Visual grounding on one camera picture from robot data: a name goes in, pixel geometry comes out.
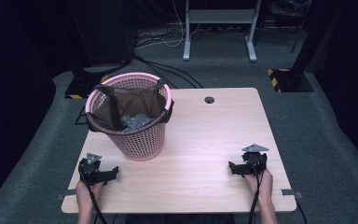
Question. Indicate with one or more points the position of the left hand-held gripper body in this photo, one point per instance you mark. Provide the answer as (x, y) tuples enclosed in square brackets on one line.
[(90, 172)]

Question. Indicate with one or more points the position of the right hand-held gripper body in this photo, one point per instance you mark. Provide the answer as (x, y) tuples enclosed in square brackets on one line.
[(254, 161)]

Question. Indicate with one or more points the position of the pink plastic mesh basket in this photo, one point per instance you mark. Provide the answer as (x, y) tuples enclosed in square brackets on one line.
[(143, 141)]

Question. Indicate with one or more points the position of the dark brown plastic trash bag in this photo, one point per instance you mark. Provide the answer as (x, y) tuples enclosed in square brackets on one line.
[(130, 104)]

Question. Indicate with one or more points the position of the person's left hand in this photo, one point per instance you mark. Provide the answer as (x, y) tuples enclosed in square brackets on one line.
[(84, 196)]

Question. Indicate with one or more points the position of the person's right hand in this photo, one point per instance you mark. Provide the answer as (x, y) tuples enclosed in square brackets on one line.
[(264, 186)]

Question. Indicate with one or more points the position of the crumpled grey paper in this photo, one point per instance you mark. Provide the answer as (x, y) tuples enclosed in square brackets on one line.
[(135, 121)]

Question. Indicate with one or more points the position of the black hazard-striped stand base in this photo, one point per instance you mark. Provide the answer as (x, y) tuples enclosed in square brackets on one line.
[(292, 81), (84, 84)]

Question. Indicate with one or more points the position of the white metal stand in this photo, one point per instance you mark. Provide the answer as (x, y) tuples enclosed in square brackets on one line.
[(220, 15)]

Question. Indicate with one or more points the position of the grey metal table bracket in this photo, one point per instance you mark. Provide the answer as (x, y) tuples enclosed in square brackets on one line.
[(292, 193), (66, 194)]

